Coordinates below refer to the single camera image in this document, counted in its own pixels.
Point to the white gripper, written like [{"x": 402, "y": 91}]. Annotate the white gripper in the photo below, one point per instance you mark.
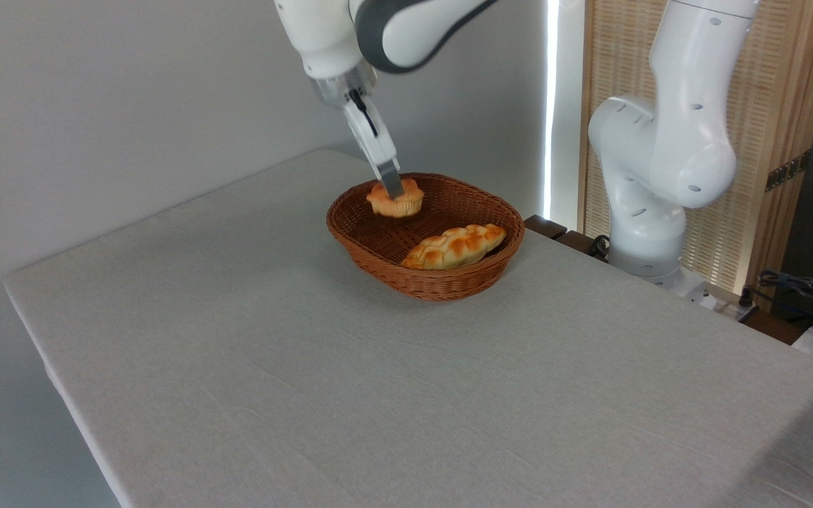
[{"x": 375, "y": 137}]

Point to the round orange bread roll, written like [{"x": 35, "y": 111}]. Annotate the round orange bread roll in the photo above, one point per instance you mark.
[{"x": 408, "y": 206}]

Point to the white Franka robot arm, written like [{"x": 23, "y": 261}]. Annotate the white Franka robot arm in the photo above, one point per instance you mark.
[{"x": 682, "y": 141}]

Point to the braided golden bread loaf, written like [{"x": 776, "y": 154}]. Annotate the braided golden bread loaf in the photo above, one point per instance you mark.
[{"x": 456, "y": 247}]

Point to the brown wicker basket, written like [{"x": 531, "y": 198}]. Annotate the brown wicker basket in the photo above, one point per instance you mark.
[{"x": 442, "y": 282}]

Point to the grey tablecloth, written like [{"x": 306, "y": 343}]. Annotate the grey tablecloth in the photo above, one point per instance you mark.
[{"x": 378, "y": 388}]

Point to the dark metal screen hinge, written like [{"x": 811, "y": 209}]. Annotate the dark metal screen hinge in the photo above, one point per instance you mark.
[{"x": 787, "y": 171}]

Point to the wooden slatted folding screen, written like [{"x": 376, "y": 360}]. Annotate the wooden slatted folding screen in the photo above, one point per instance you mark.
[{"x": 780, "y": 85}]

